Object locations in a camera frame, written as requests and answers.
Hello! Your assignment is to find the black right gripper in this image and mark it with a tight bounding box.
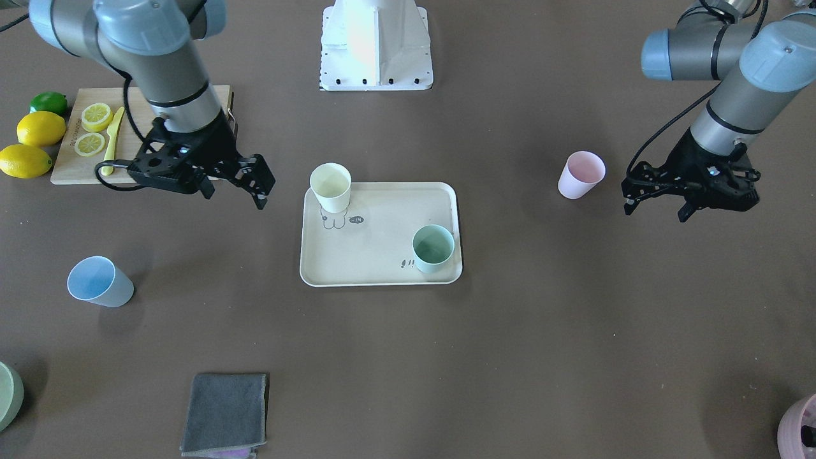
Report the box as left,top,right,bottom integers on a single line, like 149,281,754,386
126,110,276,210

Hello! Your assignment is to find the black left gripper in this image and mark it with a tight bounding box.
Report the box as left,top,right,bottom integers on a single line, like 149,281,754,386
622,131,761,222

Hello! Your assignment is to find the cream yellow cup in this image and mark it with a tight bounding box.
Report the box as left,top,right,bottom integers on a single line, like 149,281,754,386
309,163,352,213

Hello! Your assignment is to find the pink cup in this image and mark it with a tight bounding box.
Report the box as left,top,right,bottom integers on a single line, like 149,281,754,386
558,150,606,200

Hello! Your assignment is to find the blue cup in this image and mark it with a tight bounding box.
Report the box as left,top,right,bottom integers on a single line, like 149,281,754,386
66,256,135,308

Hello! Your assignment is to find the green cup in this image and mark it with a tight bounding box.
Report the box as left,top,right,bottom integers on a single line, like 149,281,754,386
412,224,455,273

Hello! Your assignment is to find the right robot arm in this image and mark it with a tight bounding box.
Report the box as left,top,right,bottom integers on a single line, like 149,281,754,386
23,1,276,209

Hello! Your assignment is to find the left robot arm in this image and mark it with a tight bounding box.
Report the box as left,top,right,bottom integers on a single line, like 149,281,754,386
621,1,815,222

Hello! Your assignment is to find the cream tray with bunny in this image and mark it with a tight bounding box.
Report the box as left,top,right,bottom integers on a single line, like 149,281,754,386
300,181,463,288

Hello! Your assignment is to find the yellow plastic knife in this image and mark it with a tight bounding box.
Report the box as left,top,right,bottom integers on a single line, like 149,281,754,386
104,106,125,161

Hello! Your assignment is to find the wooden cutting board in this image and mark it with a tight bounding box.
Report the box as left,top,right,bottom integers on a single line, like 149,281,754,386
50,85,238,186

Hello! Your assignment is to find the lemon slice lower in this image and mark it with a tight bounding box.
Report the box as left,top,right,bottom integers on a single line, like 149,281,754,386
73,133,106,157

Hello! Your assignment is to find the lemon slice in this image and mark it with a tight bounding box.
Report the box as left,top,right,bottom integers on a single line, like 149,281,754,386
80,103,114,133
73,133,106,157

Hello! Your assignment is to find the lemon slice upper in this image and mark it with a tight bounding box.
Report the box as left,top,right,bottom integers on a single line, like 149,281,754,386
80,103,114,133

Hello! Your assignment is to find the green lime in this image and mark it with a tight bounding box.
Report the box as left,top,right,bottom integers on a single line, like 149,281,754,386
29,91,69,116

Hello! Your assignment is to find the whole lemon upper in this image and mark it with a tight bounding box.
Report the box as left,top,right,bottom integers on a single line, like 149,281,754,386
17,111,66,147

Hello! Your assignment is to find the whole lemon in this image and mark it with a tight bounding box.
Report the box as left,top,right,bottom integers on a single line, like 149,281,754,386
1,143,53,179
17,111,66,147

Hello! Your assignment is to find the whole lemon lower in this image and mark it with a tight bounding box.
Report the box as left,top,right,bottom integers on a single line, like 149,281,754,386
1,143,53,179

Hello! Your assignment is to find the grey folded cloth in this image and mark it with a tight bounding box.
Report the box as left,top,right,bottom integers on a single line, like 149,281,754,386
180,373,267,458

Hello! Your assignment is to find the pink bowl with ice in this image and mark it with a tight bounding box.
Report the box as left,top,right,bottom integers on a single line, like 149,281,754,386
777,394,815,458

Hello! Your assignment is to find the green bowl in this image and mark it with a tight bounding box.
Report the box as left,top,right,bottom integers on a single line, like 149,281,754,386
0,362,24,431

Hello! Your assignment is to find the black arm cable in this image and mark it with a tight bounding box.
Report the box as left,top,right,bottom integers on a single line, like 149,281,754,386
625,83,721,179

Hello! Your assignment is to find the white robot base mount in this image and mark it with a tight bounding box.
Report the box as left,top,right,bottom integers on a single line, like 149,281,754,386
319,1,434,91

